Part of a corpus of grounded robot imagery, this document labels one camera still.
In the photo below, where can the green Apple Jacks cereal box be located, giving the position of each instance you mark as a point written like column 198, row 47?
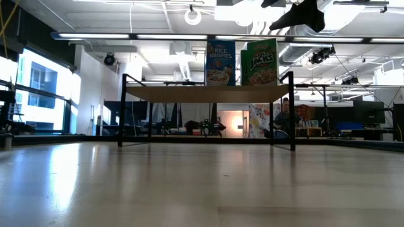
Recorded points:
column 243, row 69
column 263, row 63

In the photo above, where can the blue Rice Krispies cereal box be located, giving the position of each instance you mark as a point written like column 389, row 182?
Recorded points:
column 221, row 63

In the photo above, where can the black ceiling track light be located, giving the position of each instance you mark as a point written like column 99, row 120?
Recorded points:
column 360, row 2

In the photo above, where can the small black ceiling device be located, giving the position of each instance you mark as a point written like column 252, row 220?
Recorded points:
column 350, row 81

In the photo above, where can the person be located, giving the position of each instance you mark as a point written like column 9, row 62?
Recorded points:
column 285, row 119

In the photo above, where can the black computer monitor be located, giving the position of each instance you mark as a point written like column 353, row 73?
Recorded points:
column 369, row 112
column 398, row 123

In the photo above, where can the wooden side table with bottles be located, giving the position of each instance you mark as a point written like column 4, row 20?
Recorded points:
column 309, row 130

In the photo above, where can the colourful poster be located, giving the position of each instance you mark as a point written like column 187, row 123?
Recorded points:
column 260, row 121

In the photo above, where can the small black background robot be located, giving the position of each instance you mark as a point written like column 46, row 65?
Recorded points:
column 205, row 127

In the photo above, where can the long ceiling light bar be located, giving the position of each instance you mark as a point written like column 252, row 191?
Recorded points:
column 94, row 35

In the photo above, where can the dark desk partition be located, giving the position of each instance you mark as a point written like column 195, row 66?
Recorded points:
column 126, row 113

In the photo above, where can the bright window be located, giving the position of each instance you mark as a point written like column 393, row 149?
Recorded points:
column 41, row 94

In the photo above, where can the black equipment stand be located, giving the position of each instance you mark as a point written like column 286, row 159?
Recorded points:
column 6, row 110

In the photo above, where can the small grey cup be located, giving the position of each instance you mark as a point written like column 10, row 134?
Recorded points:
column 8, row 143

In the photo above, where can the silver ventilation duct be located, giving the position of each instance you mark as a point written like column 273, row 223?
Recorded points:
column 341, row 12

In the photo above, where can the black ceiling camera rig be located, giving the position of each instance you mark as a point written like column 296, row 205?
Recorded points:
column 320, row 56

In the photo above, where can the wooden shelf with black frame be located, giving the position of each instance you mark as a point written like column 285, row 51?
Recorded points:
column 208, row 94

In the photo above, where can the round black wall camera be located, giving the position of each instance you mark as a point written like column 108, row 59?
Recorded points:
column 109, row 59

